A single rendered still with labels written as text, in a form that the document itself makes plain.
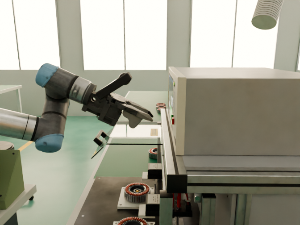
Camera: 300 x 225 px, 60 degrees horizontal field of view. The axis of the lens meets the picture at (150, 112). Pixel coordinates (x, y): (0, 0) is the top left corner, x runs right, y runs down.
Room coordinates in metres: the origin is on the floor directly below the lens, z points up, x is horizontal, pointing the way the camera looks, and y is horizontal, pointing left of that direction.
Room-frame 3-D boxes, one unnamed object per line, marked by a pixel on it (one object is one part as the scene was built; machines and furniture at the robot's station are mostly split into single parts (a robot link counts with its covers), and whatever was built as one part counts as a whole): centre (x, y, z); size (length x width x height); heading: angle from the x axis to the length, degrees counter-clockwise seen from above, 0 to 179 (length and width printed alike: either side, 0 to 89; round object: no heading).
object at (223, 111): (0.85, -0.27, 1.22); 0.44 x 0.39 x 0.20; 179
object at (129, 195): (0.99, 0.05, 0.80); 0.11 x 0.11 x 0.04
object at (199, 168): (0.86, -0.26, 1.09); 0.68 x 0.44 x 0.05; 179
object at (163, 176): (0.87, -0.04, 1.03); 0.62 x 0.01 x 0.03; 179
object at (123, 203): (0.99, 0.05, 0.78); 0.15 x 0.15 x 0.01; 89
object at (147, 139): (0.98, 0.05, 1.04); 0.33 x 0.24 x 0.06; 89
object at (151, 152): (1.50, -0.05, 0.77); 0.11 x 0.11 x 0.04
